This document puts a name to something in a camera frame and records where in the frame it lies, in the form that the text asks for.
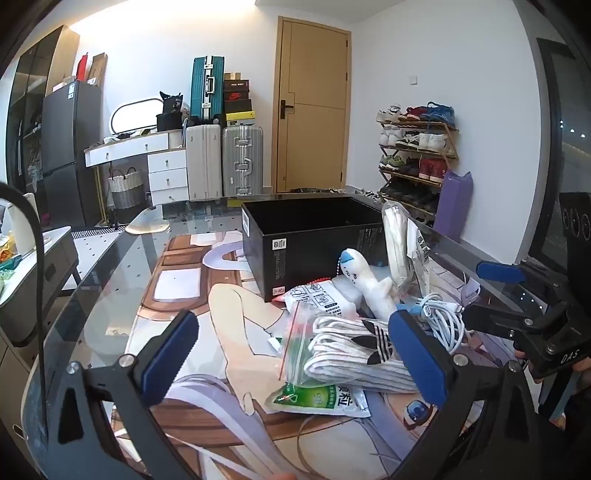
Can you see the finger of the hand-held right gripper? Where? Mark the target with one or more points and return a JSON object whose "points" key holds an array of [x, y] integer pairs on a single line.
{"points": [[489, 318], [501, 272]]}

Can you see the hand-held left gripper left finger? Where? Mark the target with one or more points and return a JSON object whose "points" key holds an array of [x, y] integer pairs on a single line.
{"points": [[168, 357]]}

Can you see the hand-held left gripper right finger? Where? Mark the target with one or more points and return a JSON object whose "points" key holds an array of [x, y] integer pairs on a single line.
{"points": [[418, 357]]}

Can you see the white striped socks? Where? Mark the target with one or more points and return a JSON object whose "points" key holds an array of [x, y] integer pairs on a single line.
{"points": [[351, 355]]}

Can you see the black cardboard box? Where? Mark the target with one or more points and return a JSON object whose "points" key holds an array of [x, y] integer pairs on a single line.
{"points": [[295, 258]]}

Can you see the white plastic packet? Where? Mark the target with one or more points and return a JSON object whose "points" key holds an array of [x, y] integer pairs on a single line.
{"points": [[422, 261]]}

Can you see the printed table mat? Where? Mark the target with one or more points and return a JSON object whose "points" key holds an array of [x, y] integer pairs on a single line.
{"points": [[231, 295]]}

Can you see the white shark plush toy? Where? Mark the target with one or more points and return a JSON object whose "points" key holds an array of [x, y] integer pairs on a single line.
{"points": [[364, 277]]}

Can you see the clear bag of white masks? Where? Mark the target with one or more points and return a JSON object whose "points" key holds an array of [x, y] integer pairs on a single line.
{"points": [[397, 249]]}

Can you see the green and white packet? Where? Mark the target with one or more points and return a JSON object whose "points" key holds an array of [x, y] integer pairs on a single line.
{"points": [[318, 399]]}

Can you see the white printed packet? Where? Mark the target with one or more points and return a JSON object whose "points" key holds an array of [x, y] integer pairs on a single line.
{"points": [[314, 295]]}

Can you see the red and clear packet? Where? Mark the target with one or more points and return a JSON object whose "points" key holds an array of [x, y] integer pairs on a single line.
{"points": [[319, 281]]}

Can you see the shoe rack with shoes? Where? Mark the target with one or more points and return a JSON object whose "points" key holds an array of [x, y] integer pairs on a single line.
{"points": [[431, 168]]}

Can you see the black and white patterned rug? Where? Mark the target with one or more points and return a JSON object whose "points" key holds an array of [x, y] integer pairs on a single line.
{"points": [[99, 234]]}

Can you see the black framed panel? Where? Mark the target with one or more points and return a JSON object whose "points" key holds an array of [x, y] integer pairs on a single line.
{"points": [[549, 138]]}

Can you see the grey sideboard with white top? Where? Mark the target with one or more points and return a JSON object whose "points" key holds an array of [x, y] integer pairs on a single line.
{"points": [[55, 267]]}

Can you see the wooden shoe rack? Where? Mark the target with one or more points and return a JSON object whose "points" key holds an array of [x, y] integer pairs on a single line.
{"points": [[450, 131]]}

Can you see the pile of loose shoes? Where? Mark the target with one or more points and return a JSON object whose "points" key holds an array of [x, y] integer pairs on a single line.
{"points": [[364, 192]]}

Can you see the woven basket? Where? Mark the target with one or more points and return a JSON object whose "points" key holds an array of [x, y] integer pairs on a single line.
{"points": [[127, 189]]}

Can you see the white vanity desk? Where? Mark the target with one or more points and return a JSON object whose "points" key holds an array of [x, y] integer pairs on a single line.
{"points": [[166, 175]]}

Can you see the heap of snack packets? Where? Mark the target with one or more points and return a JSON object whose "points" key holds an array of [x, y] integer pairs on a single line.
{"points": [[7, 251]]}

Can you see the white suitcase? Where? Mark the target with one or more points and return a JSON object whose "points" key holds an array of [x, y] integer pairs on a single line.
{"points": [[203, 161]]}

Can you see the silver suitcase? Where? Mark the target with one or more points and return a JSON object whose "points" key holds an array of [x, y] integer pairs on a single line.
{"points": [[242, 161]]}

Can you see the tan wooden door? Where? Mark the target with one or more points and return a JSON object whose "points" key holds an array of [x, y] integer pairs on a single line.
{"points": [[314, 138]]}

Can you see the black fridge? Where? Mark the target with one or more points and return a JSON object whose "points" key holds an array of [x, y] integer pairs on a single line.
{"points": [[69, 138]]}

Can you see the black paper bag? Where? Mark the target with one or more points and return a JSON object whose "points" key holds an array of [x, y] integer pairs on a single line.
{"points": [[170, 115]]}

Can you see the oval mirror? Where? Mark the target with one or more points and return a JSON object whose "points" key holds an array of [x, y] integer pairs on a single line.
{"points": [[134, 115]]}

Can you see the black and yellow shoe box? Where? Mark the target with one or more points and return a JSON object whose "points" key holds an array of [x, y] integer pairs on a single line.
{"points": [[240, 118]]}

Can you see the dark shoe box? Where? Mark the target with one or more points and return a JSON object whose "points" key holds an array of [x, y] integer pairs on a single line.
{"points": [[238, 106]]}

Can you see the teal suitcase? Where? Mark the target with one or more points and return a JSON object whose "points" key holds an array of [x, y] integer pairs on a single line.
{"points": [[203, 92]]}

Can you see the black and red shoe box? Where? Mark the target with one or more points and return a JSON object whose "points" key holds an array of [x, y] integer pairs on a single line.
{"points": [[236, 95]]}

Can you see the tan shoe box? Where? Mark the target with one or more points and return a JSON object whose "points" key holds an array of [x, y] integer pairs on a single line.
{"points": [[233, 76]]}

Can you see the tall cardboard box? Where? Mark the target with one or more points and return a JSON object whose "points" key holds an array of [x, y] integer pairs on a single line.
{"points": [[98, 69]]}

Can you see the dark tall cabinet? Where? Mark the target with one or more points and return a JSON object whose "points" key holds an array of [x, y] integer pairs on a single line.
{"points": [[32, 92]]}

